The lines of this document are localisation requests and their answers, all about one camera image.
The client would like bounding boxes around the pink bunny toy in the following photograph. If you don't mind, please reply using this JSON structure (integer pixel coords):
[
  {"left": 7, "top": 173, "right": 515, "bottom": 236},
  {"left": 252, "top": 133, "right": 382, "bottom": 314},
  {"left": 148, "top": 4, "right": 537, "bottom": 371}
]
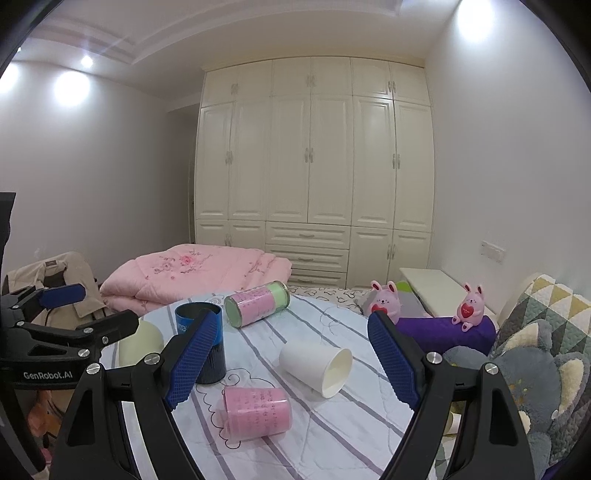
[
  {"left": 451, "top": 282, "right": 485, "bottom": 332},
  {"left": 368, "top": 279, "right": 402, "bottom": 324}
]

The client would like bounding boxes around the white cup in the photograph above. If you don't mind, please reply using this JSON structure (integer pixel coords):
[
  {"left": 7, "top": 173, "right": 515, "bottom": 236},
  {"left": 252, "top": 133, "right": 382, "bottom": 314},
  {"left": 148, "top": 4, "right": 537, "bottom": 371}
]
[{"left": 279, "top": 340, "right": 354, "bottom": 398}]

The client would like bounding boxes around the beige jacket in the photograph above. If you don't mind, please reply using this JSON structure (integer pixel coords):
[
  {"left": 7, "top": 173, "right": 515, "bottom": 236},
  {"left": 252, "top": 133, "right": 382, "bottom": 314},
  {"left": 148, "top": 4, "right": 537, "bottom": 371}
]
[{"left": 2, "top": 251, "right": 109, "bottom": 330}]

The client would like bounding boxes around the dark blue cup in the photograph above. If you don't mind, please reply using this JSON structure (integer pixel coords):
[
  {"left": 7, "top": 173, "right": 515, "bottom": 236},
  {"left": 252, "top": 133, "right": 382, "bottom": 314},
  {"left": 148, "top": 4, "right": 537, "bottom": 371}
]
[{"left": 174, "top": 302, "right": 227, "bottom": 385}]

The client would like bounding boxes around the pink and green cup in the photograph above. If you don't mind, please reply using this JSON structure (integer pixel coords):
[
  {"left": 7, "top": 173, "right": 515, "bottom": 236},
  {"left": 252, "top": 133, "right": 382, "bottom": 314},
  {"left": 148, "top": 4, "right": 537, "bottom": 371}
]
[{"left": 224, "top": 280, "right": 291, "bottom": 328}]

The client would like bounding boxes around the patchwork quilted cushion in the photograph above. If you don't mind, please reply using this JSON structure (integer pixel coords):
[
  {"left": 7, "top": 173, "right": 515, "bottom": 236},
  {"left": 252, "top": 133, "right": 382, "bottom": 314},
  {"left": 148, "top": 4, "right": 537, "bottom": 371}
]
[{"left": 496, "top": 274, "right": 591, "bottom": 361}]

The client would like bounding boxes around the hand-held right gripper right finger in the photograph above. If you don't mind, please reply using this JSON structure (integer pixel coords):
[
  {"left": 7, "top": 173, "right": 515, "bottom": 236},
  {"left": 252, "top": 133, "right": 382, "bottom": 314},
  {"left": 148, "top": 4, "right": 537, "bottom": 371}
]
[{"left": 368, "top": 310, "right": 536, "bottom": 480}]

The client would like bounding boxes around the pale yellow cup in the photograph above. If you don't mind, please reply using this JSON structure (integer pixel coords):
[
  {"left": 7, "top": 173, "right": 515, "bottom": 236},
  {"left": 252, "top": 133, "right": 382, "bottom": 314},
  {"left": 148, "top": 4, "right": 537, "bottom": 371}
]
[{"left": 117, "top": 320, "right": 164, "bottom": 367}]

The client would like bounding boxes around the white bench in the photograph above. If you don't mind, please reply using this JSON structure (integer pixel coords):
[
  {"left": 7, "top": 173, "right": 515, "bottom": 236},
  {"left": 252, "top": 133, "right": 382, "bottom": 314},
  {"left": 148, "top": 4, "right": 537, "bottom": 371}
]
[{"left": 399, "top": 267, "right": 497, "bottom": 319}]

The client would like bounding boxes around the grey plush toy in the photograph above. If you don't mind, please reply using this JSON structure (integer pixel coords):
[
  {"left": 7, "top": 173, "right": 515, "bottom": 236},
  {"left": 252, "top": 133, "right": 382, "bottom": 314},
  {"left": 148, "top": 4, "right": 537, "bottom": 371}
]
[{"left": 443, "top": 318, "right": 585, "bottom": 469}]

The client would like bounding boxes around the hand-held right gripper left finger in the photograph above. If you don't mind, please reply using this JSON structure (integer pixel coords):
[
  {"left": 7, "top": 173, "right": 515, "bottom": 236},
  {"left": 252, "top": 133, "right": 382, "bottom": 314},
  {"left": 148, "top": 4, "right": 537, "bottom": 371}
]
[{"left": 48, "top": 308, "right": 222, "bottom": 480}]

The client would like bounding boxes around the cream wardrobe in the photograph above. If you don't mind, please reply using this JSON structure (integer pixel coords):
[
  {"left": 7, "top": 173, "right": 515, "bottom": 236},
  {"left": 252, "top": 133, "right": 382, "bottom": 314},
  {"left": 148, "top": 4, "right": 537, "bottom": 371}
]
[{"left": 191, "top": 56, "right": 435, "bottom": 291}]

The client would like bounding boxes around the white wall socket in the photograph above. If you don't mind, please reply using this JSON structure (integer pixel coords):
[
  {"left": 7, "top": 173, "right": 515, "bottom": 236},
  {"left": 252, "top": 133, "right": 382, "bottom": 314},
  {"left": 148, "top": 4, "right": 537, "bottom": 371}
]
[{"left": 480, "top": 240, "right": 505, "bottom": 264}]

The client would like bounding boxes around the heart print bed sheet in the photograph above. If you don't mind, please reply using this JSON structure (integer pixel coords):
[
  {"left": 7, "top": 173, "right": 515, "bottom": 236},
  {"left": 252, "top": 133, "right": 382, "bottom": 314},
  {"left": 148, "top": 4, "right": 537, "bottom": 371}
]
[{"left": 286, "top": 285, "right": 375, "bottom": 317}]

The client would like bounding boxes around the pink floral quilt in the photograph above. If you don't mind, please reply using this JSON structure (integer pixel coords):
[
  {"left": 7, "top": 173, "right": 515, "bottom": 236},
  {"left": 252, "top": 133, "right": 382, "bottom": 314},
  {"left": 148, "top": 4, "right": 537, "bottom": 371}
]
[{"left": 99, "top": 244, "right": 293, "bottom": 317}]

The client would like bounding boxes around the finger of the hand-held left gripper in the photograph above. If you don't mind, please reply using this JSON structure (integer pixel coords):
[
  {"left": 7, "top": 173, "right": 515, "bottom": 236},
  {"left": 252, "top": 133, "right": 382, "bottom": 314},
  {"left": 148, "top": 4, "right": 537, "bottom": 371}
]
[
  {"left": 0, "top": 283, "right": 88, "bottom": 324},
  {"left": 11, "top": 309, "right": 140, "bottom": 361}
]

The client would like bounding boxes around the purple cushion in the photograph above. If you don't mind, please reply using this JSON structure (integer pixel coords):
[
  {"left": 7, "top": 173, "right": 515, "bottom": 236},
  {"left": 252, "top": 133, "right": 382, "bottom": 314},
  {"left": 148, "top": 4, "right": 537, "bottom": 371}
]
[{"left": 396, "top": 316, "right": 497, "bottom": 356}]

